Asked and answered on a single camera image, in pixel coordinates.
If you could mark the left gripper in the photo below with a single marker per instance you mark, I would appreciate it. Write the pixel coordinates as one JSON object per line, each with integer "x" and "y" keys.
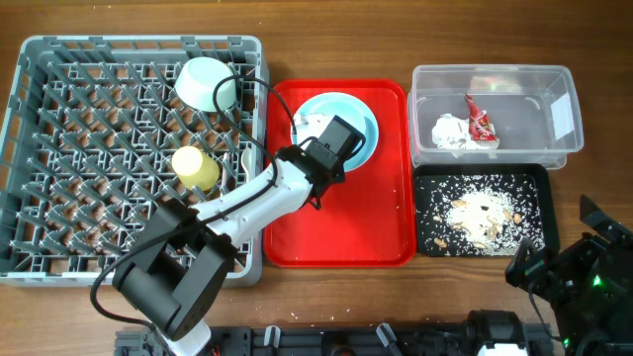
{"x": 340, "y": 175}

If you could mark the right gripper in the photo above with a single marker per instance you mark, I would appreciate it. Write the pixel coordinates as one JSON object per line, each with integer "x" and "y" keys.
{"x": 531, "y": 272}

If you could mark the light blue plate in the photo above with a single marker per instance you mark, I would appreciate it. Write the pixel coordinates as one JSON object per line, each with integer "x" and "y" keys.
{"x": 352, "y": 110}

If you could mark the white plastic spoon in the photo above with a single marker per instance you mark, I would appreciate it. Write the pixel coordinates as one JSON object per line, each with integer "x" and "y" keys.
{"x": 245, "y": 162}

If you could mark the white plastic fork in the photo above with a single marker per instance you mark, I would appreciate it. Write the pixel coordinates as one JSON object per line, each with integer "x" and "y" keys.
{"x": 225, "y": 173}

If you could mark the yellow plastic cup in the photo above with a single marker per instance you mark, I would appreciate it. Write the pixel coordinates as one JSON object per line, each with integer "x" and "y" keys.
{"x": 195, "y": 168}

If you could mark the rice and food scraps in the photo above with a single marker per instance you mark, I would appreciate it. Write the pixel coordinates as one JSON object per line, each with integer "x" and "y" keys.
{"x": 476, "y": 215}

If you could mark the red snack wrapper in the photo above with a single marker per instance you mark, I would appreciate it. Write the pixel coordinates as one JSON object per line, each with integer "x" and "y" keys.
{"x": 480, "y": 127}

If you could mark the white tissue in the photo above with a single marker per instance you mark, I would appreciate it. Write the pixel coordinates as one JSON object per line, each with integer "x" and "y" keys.
{"x": 451, "y": 132}

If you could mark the green bowl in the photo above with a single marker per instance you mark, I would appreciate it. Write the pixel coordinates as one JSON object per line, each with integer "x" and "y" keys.
{"x": 197, "y": 81}

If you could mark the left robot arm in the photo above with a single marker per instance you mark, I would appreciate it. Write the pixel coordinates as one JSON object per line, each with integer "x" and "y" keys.
{"x": 178, "y": 265}

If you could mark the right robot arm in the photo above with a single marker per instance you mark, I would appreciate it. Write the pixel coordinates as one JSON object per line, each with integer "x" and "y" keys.
{"x": 588, "y": 285}

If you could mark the grey dishwasher rack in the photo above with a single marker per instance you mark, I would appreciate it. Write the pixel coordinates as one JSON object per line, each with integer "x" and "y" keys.
{"x": 87, "y": 139}

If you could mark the red plastic tray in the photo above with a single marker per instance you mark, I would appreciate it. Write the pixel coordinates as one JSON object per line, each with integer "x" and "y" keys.
{"x": 367, "y": 221}

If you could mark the clear plastic bin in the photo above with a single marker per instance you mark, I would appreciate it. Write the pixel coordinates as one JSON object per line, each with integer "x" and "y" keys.
{"x": 534, "y": 109}

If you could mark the black plastic tray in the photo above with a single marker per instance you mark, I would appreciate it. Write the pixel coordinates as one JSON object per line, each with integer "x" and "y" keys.
{"x": 536, "y": 171}

